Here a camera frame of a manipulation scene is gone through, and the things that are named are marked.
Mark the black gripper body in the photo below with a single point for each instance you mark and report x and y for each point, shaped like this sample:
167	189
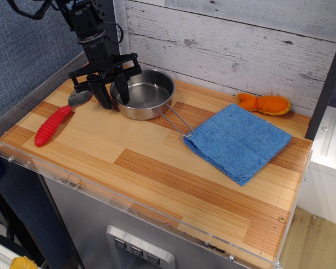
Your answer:
106	66

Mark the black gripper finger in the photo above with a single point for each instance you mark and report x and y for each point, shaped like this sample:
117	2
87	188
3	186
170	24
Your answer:
100	92
122	87

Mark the stainless steel pot with handle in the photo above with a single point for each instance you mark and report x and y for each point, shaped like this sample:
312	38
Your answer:
150	97

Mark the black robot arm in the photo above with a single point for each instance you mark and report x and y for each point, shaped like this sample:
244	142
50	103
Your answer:
83	18

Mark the blue folded cloth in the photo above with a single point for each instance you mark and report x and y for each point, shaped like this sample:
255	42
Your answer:
237	142

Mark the silver control panel with buttons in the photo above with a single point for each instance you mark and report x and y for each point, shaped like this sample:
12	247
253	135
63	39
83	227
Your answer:
120	240

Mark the clear acrylic edge guard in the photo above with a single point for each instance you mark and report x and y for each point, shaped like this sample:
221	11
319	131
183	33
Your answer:
235	227

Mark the orange plush fish toy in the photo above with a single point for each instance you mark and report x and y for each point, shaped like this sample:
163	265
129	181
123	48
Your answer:
269	105

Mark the red handled metal spoon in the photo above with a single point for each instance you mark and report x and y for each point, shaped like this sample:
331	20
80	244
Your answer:
49	127

